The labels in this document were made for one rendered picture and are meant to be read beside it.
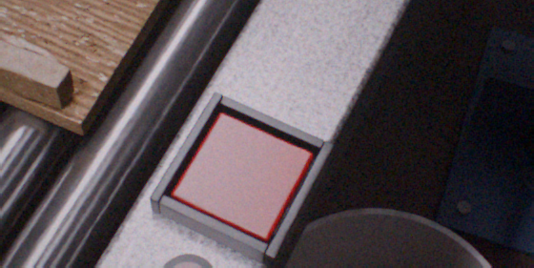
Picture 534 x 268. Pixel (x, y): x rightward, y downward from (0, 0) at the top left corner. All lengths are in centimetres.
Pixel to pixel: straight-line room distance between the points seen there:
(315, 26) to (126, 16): 12
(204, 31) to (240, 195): 12
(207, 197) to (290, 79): 10
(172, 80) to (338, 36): 11
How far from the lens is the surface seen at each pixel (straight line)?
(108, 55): 60
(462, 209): 158
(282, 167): 57
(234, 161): 57
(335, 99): 61
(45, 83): 57
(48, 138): 60
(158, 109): 60
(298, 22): 63
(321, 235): 119
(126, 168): 59
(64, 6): 62
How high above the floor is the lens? 144
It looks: 61 degrees down
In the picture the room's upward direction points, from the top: 2 degrees clockwise
